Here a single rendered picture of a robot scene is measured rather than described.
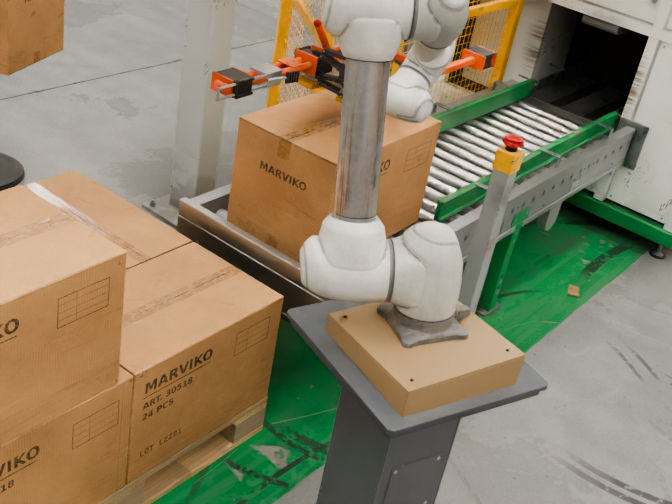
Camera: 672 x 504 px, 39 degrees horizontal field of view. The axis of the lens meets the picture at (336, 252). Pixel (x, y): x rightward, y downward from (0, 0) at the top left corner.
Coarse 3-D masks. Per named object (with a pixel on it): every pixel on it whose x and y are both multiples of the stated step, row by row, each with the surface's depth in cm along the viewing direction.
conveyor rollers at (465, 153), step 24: (480, 120) 448; (504, 120) 450; (528, 120) 453; (552, 120) 464; (456, 144) 417; (480, 144) 421; (504, 144) 424; (528, 144) 427; (432, 168) 387; (456, 168) 391; (480, 168) 395; (432, 192) 368; (432, 216) 350; (456, 216) 354
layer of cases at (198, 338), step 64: (64, 192) 320; (128, 256) 293; (192, 256) 300; (128, 320) 265; (192, 320) 270; (256, 320) 282; (128, 384) 245; (192, 384) 270; (256, 384) 300; (0, 448) 217; (64, 448) 236; (128, 448) 259
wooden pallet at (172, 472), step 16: (240, 416) 300; (256, 416) 309; (224, 432) 306; (240, 432) 305; (256, 432) 314; (192, 448) 286; (208, 448) 302; (224, 448) 303; (160, 464) 275; (176, 464) 293; (192, 464) 294; (208, 464) 298; (144, 480) 272; (160, 480) 286; (176, 480) 288; (112, 496) 262; (128, 496) 269; (144, 496) 280; (160, 496) 283
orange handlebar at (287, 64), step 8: (336, 48) 290; (400, 56) 295; (272, 64) 269; (280, 64) 271; (288, 64) 270; (296, 64) 271; (304, 64) 273; (312, 64) 276; (456, 64) 296; (464, 64) 300; (248, 72) 261; (448, 72) 294; (216, 80) 252; (256, 80) 258; (264, 80) 260
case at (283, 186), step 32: (320, 96) 325; (256, 128) 296; (288, 128) 297; (320, 128) 301; (384, 128) 310; (416, 128) 315; (256, 160) 300; (288, 160) 292; (320, 160) 284; (384, 160) 303; (416, 160) 322; (256, 192) 305; (288, 192) 296; (320, 192) 288; (384, 192) 313; (416, 192) 333; (256, 224) 310; (288, 224) 301; (320, 224) 292; (384, 224) 323; (288, 256) 305
